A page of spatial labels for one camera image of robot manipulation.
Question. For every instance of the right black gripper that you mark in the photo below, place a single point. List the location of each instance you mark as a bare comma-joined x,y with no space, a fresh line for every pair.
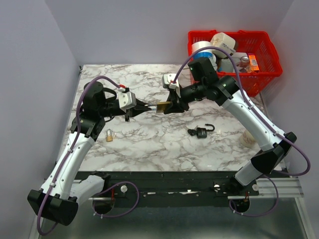
177,104

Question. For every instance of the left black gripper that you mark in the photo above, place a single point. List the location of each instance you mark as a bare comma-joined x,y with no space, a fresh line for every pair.
135,111

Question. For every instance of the large brass padlock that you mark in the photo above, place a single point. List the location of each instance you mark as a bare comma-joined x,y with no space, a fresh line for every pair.
163,107

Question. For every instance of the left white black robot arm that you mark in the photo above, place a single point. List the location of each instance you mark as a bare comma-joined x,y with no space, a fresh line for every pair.
58,199

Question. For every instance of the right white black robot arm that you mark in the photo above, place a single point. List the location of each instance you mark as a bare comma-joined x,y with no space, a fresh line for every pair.
273,142

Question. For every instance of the small brass padlock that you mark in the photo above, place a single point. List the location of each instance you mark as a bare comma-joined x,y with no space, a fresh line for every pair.
110,135

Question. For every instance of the black padlock with keys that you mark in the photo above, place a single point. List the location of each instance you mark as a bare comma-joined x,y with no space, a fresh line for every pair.
201,132

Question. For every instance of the white blue tape roll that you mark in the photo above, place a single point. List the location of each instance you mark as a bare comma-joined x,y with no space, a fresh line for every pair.
204,53

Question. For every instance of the grey box in basket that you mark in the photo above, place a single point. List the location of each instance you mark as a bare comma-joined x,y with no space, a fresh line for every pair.
227,66

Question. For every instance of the beige paper roll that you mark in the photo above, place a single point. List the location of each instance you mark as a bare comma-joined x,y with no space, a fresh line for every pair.
225,42

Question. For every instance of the small metal can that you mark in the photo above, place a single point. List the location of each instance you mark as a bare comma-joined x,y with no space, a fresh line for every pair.
245,60

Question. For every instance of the white plastic bottle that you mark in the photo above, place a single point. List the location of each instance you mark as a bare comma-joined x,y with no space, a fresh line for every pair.
246,139

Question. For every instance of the orange small box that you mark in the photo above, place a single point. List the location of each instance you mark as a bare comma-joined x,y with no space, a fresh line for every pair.
253,63

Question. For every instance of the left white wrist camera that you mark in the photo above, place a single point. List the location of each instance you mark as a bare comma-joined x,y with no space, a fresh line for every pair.
127,100

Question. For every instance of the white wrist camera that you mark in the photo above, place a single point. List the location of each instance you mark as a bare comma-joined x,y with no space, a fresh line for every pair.
127,100
169,83

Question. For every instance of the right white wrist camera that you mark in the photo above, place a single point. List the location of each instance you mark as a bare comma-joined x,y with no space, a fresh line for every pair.
169,83

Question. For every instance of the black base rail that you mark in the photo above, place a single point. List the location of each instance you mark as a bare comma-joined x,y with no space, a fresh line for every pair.
181,189

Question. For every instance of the aluminium frame rail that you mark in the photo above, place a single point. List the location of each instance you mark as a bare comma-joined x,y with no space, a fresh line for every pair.
286,187

